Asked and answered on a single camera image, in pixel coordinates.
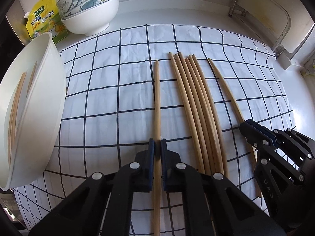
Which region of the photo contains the single wooden chopstick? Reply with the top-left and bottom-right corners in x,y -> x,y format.
153,60 -> 164,236
27,62 -> 38,93
207,58 -> 262,198
7,72 -> 25,168
13,72 -> 27,139

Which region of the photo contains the white black checked cloth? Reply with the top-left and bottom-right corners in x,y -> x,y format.
12,24 -> 296,236

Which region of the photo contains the plain white bowl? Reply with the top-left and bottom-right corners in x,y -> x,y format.
61,0 -> 119,37

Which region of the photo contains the metal cutting board rack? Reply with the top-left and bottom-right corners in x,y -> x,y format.
229,0 -> 292,54

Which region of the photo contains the white cutting board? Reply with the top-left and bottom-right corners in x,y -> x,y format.
244,0 -> 315,62

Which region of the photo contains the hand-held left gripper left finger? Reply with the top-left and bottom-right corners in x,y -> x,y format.
28,139 -> 157,236

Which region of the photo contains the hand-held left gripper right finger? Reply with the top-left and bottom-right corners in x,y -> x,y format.
160,139 -> 287,236

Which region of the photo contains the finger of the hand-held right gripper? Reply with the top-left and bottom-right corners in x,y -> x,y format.
246,119 -> 315,175
240,122 -> 306,217

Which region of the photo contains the yellow seasoning pouch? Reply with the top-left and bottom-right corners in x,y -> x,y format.
24,0 -> 68,45

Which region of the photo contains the white round basin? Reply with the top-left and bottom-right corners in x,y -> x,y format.
0,32 -> 67,191

